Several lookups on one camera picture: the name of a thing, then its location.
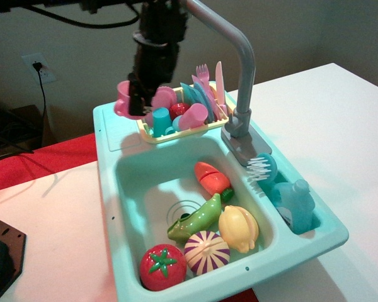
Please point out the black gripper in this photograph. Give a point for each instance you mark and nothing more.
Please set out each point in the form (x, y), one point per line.
(153, 65)

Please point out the pink toy cup with handle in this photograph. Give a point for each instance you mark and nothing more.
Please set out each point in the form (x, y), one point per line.
(121, 107)

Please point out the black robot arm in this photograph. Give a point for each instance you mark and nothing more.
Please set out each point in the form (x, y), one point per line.
(162, 26)

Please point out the small teal toy cup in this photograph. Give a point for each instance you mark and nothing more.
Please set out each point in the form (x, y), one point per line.
(174, 128)

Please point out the teal toy sink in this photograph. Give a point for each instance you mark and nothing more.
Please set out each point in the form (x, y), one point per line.
(147, 186)

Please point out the pink scalloped toy plate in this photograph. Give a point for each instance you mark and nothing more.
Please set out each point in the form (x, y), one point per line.
(164, 97)

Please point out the red toy strawberry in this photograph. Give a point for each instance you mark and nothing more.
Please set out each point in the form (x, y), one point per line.
(178, 109)

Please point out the cream dish rack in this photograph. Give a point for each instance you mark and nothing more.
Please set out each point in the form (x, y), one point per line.
(147, 131)

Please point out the blue toy plates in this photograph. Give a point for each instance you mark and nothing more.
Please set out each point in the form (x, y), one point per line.
(192, 95)

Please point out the pink toy tumbler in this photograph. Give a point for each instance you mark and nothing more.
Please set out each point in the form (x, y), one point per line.
(194, 117)

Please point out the pink toy fork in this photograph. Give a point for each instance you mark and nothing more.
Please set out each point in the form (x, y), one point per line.
(215, 97)

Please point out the pink toy knife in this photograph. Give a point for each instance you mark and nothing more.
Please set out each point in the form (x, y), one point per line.
(219, 80)

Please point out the grey toy faucet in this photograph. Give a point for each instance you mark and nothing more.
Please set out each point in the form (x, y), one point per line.
(242, 139)

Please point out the orange toy carrot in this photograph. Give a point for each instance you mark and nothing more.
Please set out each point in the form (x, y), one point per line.
(214, 181)

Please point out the green toy pea pod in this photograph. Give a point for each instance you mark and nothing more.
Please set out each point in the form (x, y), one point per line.
(200, 220)

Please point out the teal dish brush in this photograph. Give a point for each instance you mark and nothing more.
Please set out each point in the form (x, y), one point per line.
(262, 168)

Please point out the red cloth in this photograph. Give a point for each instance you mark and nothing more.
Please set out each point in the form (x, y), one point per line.
(47, 160)

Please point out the yellow toy lemon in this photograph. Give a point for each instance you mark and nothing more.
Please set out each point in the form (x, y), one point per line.
(238, 228)

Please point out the purple striped toy onion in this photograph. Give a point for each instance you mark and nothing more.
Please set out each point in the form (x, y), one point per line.
(206, 251)

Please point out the red toy tomato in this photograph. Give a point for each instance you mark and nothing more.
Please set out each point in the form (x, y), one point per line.
(162, 267)

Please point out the blue toy soap bottle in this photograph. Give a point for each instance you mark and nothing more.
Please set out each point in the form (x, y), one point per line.
(295, 204)

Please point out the white wall outlet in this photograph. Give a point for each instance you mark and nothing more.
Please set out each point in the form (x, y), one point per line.
(38, 67)

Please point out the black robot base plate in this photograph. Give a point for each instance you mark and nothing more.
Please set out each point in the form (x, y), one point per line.
(12, 252)

